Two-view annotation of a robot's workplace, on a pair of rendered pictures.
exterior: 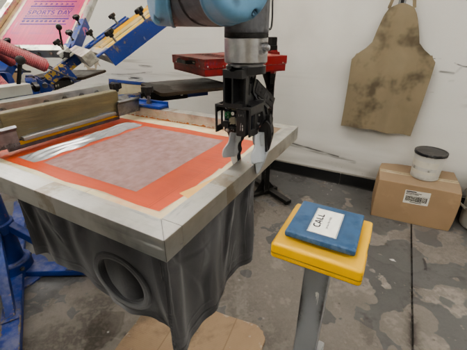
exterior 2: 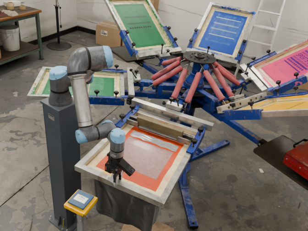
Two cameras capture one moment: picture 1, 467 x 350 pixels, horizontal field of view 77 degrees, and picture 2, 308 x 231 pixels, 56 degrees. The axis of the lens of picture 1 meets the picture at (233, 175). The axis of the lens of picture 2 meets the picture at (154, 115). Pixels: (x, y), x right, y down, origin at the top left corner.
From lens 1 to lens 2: 167 cm
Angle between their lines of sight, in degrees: 70
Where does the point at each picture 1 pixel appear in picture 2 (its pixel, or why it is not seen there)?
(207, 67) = (286, 158)
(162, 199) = (102, 166)
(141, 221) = (82, 161)
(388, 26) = not seen: outside the picture
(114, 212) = (87, 156)
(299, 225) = (80, 192)
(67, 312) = not seen: hidden behind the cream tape
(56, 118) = (152, 127)
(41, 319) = not seen: hidden behind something
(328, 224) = (79, 198)
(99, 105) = (171, 132)
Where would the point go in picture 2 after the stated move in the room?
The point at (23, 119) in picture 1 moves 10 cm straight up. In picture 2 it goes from (142, 121) to (144, 110)
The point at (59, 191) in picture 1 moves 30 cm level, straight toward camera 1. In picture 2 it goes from (99, 145) to (55, 160)
